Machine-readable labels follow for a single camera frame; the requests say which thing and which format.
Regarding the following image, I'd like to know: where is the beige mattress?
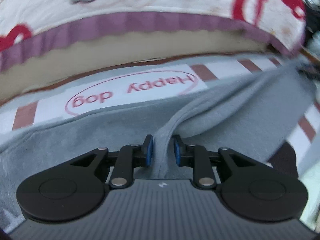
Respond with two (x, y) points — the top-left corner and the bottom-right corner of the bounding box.
(0, 29), (278, 100)

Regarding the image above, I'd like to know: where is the checked printed mat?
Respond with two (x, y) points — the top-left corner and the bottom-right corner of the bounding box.
(0, 55), (320, 180)

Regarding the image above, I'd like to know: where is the light green cloth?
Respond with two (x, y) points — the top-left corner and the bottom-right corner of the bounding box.
(297, 165), (320, 220)

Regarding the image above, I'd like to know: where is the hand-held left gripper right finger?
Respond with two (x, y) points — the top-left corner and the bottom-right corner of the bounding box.
(173, 134), (255, 190)

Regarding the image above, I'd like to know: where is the grey fleece sweatshirt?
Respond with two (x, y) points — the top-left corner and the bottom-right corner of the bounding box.
(0, 62), (317, 233)

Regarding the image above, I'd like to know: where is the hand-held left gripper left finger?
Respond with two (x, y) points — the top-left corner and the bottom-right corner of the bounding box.
(70, 134), (153, 189)

